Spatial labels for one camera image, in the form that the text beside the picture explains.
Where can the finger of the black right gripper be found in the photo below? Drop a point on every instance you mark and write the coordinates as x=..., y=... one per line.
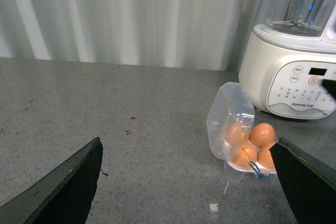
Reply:
x=330, y=87

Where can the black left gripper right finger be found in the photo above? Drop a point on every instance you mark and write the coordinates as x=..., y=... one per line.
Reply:
x=308, y=184

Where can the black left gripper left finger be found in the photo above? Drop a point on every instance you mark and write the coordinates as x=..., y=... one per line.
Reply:
x=64, y=195

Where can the brown egg top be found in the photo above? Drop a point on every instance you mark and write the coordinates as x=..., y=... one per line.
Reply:
x=264, y=157

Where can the brown egg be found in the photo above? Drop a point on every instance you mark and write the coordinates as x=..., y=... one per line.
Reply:
x=264, y=157
x=235, y=132

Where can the clear plastic egg box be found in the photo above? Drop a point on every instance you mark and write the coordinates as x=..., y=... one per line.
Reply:
x=232, y=105

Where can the brown egg box back right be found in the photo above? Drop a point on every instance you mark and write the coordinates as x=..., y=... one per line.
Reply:
x=262, y=134

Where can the brown egg box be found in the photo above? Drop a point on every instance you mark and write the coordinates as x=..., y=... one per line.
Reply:
x=237, y=157
x=262, y=134

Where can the brown egg box front left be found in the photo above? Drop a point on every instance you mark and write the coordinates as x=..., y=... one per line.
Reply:
x=237, y=157

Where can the brown egg in box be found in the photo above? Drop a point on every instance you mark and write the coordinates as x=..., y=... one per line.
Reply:
x=235, y=132

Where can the white blender machine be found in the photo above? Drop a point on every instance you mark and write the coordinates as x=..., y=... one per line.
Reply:
x=291, y=50

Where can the yellow blue rubber band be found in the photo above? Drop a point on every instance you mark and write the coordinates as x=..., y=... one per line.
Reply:
x=249, y=154

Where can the grey curtain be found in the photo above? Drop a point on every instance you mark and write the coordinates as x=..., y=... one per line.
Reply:
x=201, y=34

